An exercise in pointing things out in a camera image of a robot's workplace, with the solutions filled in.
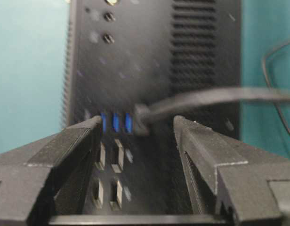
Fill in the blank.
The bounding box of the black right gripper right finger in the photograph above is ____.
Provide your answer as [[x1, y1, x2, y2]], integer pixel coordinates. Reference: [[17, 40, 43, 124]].
[[173, 116, 290, 226]]

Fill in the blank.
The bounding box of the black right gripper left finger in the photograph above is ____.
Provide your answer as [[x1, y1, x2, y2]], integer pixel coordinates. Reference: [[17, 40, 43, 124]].
[[0, 116, 102, 226]]

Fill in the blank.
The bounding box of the black USB cable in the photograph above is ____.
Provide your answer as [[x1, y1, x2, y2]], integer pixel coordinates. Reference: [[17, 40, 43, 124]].
[[133, 37, 290, 143]]

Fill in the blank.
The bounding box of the black mini PC box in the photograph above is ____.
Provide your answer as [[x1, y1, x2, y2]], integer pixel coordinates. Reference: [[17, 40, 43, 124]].
[[63, 0, 242, 215]]

